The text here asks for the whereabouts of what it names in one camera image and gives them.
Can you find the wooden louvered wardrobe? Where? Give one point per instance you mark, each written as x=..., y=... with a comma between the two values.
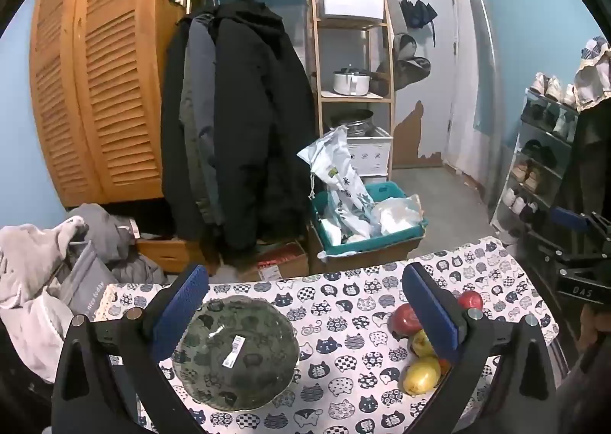
x=110, y=81

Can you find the cat print tablecloth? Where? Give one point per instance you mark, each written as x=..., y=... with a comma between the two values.
x=334, y=319

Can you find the silver foam pipe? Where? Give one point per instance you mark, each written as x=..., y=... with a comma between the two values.
x=479, y=33

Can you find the dark hanging garment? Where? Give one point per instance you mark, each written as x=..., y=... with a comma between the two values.
x=592, y=167

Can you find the grey hoodie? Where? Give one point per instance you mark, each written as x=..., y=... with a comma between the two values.
x=105, y=233

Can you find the white door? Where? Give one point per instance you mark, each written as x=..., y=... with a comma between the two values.
x=429, y=95

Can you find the slim black hanging coat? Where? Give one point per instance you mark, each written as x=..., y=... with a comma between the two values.
x=173, y=128

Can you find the group of shoes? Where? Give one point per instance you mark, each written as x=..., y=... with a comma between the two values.
x=553, y=88

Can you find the scalloped glass plate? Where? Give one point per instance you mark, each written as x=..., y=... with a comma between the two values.
x=234, y=353

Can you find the plain cardboard box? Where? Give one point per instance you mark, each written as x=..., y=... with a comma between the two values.
x=363, y=260

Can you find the large black hooded coat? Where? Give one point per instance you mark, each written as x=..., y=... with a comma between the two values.
x=262, y=128

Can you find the metal shoe rack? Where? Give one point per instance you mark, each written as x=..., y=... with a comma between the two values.
x=549, y=140

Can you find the wooden drawer box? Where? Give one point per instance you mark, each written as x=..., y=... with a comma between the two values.
x=167, y=250

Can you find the grey hanging jacket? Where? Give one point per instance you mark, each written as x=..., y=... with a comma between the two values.
x=198, y=119

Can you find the white rice cooker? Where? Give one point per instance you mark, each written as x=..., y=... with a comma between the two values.
x=352, y=81

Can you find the yellow green pear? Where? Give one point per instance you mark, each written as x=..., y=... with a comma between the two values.
x=422, y=374
x=420, y=343

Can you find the large orange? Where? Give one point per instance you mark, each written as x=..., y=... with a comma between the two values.
x=444, y=366

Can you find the grey hanging bags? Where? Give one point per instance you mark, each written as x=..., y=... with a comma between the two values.
x=405, y=59

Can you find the lace trimmed cloth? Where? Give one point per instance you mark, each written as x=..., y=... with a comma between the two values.
x=592, y=76

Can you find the clear plastic bag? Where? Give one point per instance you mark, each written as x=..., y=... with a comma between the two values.
x=396, y=214

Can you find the wooden shelf rack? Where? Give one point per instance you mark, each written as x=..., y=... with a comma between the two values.
x=316, y=62

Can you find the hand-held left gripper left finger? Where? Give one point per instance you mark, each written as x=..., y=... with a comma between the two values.
x=184, y=305

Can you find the red apple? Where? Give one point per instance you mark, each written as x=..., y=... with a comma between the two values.
x=405, y=319
x=470, y=300

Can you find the grey tote bag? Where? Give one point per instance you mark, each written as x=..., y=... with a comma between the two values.
x=81, y=281

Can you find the black folded umbrella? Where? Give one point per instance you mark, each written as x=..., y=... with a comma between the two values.
x=417, y=9

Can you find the person's right hand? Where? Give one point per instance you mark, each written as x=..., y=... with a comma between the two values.
x=592, y=329

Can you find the person's right forearm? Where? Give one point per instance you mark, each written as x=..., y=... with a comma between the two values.
x=587, y=396

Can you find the white storage box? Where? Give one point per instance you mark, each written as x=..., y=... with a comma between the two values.
x=351, y=2

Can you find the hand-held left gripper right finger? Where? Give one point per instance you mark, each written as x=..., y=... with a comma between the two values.
x=429, y=314

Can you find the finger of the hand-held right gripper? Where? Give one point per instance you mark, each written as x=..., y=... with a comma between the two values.
x=568, y=219
x=573, y=260

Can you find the white printed drawer box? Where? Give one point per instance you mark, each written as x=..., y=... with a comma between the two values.
x=370, y=155

